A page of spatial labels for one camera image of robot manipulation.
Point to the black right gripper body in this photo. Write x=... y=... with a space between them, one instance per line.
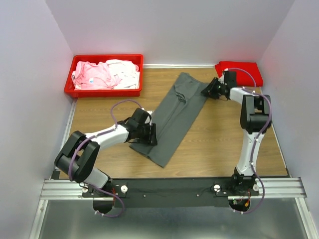
x=220 y=90

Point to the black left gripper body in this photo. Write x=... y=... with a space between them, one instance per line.
x=143 y=135

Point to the dark grey t shirt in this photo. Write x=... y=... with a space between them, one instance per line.
x=173 y=118

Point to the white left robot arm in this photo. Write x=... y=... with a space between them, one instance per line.
x=78 y=155

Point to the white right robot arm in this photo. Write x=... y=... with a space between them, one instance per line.
x=255 y=119

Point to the folded red t shirt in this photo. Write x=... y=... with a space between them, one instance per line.
x=248 y=73

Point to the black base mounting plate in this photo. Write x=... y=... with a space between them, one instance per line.
x=169 y=193

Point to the red plastic bin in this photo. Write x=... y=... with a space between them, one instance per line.
x=137 y=59

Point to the white t shirt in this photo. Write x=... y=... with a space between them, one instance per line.
x=126 y=74

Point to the pink t shirt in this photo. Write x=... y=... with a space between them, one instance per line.
x=92 y=76

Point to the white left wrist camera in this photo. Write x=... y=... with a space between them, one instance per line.
x=148 y=119

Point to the aluminium frame rail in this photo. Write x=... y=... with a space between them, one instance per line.
x=210 y=148

